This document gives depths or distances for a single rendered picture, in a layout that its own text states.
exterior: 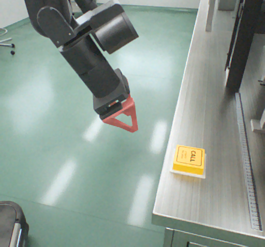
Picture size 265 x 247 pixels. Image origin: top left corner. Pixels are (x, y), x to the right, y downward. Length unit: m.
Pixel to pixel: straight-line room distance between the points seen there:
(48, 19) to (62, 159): 1.67
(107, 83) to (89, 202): 1.32
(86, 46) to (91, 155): 1.62
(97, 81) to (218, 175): 0.36
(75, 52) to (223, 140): 0.48
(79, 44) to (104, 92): 0.09
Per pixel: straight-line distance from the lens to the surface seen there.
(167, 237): 0.62
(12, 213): 1.49
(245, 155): 0.73
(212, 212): 0.58
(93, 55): 0.44
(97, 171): 1.89
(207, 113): 0.85
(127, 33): 0.43
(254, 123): 0.83
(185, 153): 0.65
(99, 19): 0.43
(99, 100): 0.47
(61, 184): 1.86
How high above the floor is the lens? 1.36
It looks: 34 degrees down
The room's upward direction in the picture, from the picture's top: straight up
